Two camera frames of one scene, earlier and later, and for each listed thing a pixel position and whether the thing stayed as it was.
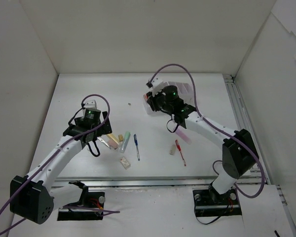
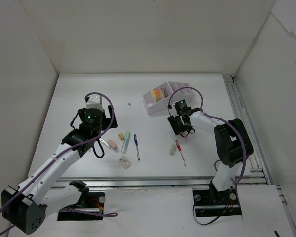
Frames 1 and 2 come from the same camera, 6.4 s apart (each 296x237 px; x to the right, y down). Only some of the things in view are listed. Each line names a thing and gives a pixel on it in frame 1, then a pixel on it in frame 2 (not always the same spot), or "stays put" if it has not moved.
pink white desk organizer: [185, 92] stays put
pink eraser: [112, 143] stays put
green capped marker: [127, 137] stays put
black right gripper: [153, 101] to [178, 122]
